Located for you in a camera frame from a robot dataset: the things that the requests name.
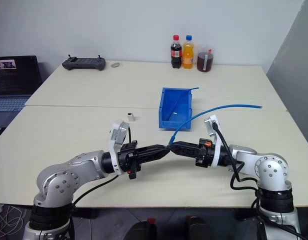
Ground jar with dark red liquid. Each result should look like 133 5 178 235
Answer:
196 47 216 73

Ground orange soda bottle blue cap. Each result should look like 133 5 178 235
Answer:
181 34 195 70

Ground long blue cable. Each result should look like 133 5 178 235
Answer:
166 103 264 147

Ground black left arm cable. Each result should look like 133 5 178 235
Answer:
68 125 133 226

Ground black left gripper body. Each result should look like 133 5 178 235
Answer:
118 140 145 181

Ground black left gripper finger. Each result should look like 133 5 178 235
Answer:
139 150 172 165
137 144 170 157

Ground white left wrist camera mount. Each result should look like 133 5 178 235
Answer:
107 119 130 175

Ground open laptop computer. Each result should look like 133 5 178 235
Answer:
0 55 43 129

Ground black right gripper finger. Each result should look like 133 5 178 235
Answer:
168 146 200 161
172 140 201 152

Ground dark rounded shape red mark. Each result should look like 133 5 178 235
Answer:
129 217 158 240

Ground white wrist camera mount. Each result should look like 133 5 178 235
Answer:
107 119 130 175
203 114 226 169

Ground short blue cable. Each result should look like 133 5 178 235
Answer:
168 86 200 119

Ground cola bottle red cap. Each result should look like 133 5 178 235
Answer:
170 34 183 69

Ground white floor cables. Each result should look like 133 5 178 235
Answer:
0 203 28 239

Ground blue plastic bin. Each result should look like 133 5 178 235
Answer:
157 87 194 132

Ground grey partition panel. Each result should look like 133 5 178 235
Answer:
265 0 308 154

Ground black handheld controller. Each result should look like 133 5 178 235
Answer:
61 53 107 72

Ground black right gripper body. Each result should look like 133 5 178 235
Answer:
194 138 215 169

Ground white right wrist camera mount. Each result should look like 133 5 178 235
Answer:
203 114 226 169

